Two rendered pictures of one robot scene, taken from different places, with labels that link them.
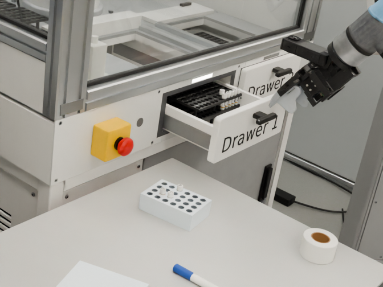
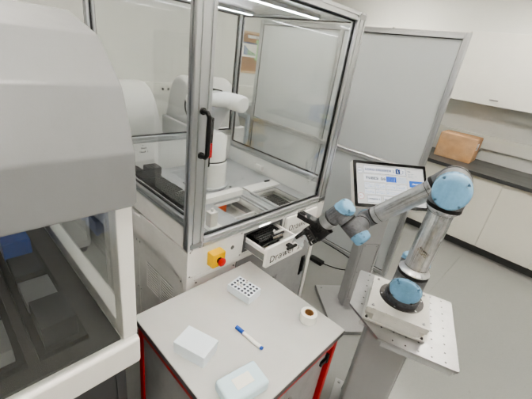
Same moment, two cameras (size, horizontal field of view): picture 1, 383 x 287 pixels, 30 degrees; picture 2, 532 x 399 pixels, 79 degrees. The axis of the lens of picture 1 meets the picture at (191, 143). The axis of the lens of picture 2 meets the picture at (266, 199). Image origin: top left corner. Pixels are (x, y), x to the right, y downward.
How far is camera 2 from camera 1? 0.31 m
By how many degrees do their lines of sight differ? 6
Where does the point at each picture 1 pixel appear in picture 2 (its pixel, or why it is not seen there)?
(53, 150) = (187, 264)
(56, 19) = (187, 209)
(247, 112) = (282, 244)
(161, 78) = (243, 227)
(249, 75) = (289, 220)
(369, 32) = (334, 216)
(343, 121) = not seen: hidden behind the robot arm
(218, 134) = (267, 255)
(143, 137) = (234, 253)
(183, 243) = (244, 311)
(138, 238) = (222, 309)
